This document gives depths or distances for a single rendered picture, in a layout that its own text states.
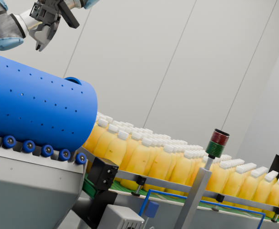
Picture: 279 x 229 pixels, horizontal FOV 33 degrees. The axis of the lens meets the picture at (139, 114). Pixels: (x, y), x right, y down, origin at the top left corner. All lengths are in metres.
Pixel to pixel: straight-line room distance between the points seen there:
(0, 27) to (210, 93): 4.12
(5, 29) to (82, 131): 0.60
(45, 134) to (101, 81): 3.39
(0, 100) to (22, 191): 0.35
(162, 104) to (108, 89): 0.75
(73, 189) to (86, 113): 0.29
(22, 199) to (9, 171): 0.13
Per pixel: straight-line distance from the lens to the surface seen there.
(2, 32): 2.06
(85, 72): 4.92
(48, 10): 1.66
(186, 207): 1.85
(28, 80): 1.59
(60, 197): 1.78
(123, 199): 1.82
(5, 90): 1.54
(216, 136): 1.80
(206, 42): 5.67
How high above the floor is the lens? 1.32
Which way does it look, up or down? 4 degrees down
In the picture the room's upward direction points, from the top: 22 degrees clockwise
